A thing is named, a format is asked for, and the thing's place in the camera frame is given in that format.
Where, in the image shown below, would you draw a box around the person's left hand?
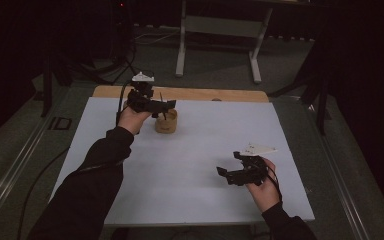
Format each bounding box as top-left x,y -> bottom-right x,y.
117,105 -> 153,136

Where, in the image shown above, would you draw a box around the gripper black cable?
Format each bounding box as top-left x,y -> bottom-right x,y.
114,79 -> 138,128
266,164 -> 284,202

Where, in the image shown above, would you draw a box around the black cable on floor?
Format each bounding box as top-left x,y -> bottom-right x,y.
15,146 -> 71,240

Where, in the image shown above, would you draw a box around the wooden table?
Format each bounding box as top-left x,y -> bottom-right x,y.
92,85 -> 270,103

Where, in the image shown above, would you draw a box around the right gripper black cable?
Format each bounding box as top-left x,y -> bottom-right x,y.
266,164 -> 284,202

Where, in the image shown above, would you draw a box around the person's right hand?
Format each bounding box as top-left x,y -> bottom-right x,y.
245,157 -> 282,214

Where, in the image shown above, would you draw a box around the aluminium floor rail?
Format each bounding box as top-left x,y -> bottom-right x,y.
0,109 -> 53,228
308,103 -> 371,240

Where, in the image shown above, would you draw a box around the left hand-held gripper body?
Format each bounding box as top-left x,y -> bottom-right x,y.
125,71 -> 163,114

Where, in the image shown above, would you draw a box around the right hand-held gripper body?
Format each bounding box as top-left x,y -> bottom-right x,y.
228,143 -> 279,187

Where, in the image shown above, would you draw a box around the black floor cables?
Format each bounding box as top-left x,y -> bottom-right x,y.
59,33 -> 138,86

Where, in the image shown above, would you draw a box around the tan paper pen holder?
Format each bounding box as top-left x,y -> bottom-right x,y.
154,108 -> 179,135

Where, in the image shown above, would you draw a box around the thin dark paint brush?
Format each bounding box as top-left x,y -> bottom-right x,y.
159,92 -> 168,121

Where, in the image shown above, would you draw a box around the grey metal stand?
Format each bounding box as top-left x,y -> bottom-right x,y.
175,0 -> 274,84

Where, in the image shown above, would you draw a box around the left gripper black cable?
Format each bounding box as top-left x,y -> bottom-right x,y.
114,79 -> 138,128

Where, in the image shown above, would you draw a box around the white table mat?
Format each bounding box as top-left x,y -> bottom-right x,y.
49,97 -> 316,228

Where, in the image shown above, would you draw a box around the white floor cable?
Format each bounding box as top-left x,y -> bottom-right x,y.
134,31 -> 181,46

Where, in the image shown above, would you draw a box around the black floor socket plate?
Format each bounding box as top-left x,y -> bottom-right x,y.
48,116 -> 73,132

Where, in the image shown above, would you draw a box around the black metal stand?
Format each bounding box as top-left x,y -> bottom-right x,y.
269,43 -> 332,136
39,49 -> 74,118

